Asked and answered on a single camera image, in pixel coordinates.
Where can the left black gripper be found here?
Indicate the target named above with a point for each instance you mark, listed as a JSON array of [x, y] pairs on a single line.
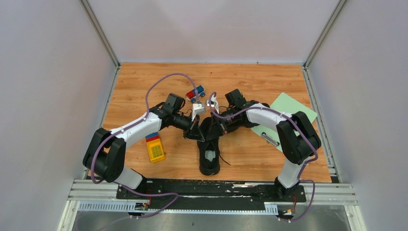
[[192, 131]]

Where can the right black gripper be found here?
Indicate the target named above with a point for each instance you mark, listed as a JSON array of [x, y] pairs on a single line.
[[216, 130]]

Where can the black sneaker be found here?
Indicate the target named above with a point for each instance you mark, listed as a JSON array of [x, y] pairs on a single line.
[[209, 152], [240, 120]]

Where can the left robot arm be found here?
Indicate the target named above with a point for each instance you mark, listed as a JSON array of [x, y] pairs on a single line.
[[105, 155]]

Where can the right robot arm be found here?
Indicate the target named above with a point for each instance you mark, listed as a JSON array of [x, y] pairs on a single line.
[[297, 137]]

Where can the toy brick car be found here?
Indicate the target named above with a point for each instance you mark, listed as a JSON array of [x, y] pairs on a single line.
[[194, 94]]

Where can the yellow toy block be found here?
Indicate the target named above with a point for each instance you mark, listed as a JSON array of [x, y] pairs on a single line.
[[154, 147]]

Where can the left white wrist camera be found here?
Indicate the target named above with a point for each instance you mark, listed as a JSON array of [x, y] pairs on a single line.
[[197, 109]]

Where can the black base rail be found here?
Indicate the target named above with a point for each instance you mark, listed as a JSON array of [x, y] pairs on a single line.
[[217, 194]]

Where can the white cable duct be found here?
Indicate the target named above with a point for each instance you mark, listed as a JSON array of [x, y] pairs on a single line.
[[134, 207]]

